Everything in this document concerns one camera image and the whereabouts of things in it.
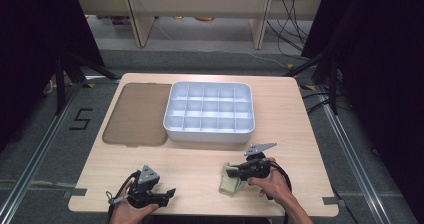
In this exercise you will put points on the white divided organizer box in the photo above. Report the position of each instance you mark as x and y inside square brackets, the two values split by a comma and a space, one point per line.
[209, 110]

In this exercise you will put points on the translucent brown lid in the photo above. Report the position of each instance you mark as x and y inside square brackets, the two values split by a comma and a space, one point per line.
[138, 115]

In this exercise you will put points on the light wooden desk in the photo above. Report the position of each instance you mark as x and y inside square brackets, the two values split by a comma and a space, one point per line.
[200, 0]

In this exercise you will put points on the pale green sock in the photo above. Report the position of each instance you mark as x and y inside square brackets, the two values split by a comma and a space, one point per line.
[230, 185]

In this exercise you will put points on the grey tape strip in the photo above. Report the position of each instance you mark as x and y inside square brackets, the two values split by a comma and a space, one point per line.
[75, 192]
[333, 201]

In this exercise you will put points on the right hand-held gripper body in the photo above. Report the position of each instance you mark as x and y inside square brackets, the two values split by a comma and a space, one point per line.
[255, 167]

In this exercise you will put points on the person's right hand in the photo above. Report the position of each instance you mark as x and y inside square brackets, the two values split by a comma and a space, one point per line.
[271, 184]

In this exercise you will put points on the person's left hand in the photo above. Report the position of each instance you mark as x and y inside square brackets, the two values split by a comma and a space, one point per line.
[130, 214]

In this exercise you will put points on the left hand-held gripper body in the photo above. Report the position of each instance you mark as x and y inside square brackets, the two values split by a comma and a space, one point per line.
[145, 184]

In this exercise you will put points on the black metal stand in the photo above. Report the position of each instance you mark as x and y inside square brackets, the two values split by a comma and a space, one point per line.
[333, 84]
[61, 84]

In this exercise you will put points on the aluminium floor rail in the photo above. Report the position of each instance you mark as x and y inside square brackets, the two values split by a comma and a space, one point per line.
[353, 157]
[33, 157]

